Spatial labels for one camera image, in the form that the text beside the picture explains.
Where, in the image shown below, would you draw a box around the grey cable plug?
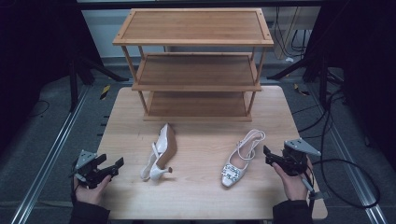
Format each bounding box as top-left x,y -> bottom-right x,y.
300,175 -> 328,201

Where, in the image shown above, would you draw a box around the three-tier bamboo shoe rack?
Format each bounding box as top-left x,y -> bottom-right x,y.
112,7 -> 275,122

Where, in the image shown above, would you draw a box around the long black looped cable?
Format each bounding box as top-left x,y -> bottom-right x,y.
312,88 -> 382,210

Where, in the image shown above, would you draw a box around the black metal stand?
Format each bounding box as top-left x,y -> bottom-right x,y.
67,54 -> 130,113
266,54 -> 344,108

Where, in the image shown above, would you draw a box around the yellow and black tape strip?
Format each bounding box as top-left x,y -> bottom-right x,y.
99,84 -> 112,101
293,82 -> 311,97

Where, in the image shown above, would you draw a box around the black hanging cables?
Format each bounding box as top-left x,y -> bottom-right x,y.
273,6 -> 310,60

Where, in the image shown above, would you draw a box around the thin black floor cable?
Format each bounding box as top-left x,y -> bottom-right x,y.
27,99 -> 51,119

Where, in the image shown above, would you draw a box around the white high-heel shoe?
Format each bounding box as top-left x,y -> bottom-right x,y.
139,122 -> 178,182
220,129 -> 266,189

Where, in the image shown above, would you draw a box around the person's right hand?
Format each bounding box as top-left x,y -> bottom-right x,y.
272,158 -> 315,202

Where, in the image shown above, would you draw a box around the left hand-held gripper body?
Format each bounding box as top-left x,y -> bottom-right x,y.
68,149 -> 110,189

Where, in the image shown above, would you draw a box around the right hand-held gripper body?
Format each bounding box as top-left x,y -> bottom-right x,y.
274,137 -> 322,177

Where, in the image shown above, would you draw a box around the person's left hand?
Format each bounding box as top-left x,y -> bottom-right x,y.
74,175 -> 113,206

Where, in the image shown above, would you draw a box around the aluminium floor rail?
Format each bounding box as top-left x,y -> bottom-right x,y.
9,85 -> 92,224
307,88 -> 389,224

